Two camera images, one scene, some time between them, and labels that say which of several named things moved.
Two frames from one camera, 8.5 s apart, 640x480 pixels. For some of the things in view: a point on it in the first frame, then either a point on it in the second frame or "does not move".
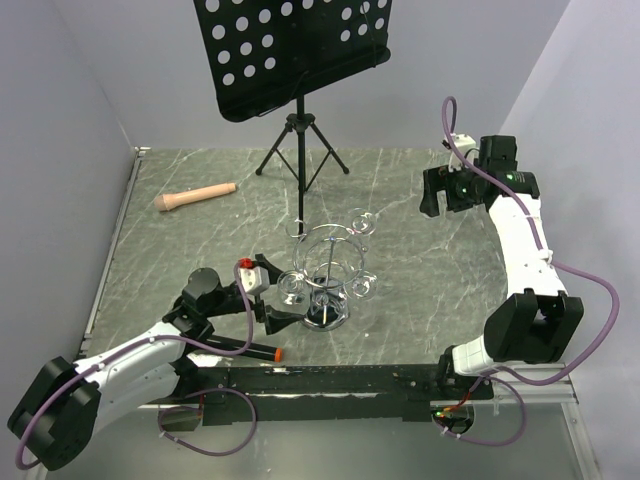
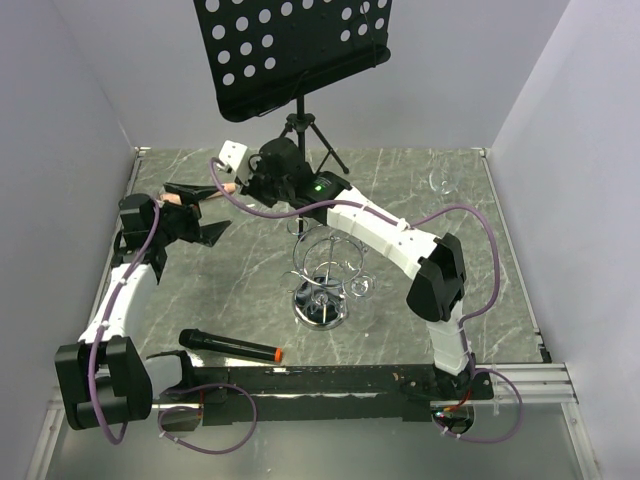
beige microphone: (168, 201) does not move
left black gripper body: (229, 302) -> (178, 222)
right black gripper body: (461, 189) -> (265, 189)
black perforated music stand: (260, 52) does not move
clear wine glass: (364, 285) does not move
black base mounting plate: (324, 393) does not move
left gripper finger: (275, 320) -> (210, 233)
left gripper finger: (273, 271) -> (190, 194)
